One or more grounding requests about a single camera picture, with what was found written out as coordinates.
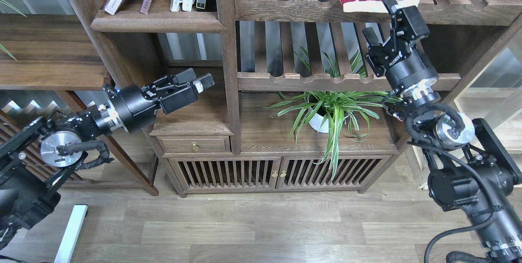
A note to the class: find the green spider plant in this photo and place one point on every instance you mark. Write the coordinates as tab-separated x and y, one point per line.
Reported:
338	109

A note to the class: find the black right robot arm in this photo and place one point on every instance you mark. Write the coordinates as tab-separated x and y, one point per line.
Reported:
469	168

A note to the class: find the white plant pot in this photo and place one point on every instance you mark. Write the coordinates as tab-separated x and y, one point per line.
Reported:
318	124

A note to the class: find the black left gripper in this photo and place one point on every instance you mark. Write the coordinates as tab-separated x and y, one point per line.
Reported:
132	108

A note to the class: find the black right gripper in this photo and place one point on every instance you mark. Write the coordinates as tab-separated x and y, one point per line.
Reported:
398	59

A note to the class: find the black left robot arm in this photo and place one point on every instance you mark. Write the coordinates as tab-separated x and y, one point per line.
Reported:
69	143

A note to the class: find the light wooden rack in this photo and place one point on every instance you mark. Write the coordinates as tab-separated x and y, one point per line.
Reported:
496	97

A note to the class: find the dark wooden bookshelf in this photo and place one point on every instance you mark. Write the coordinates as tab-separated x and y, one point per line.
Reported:
226	142

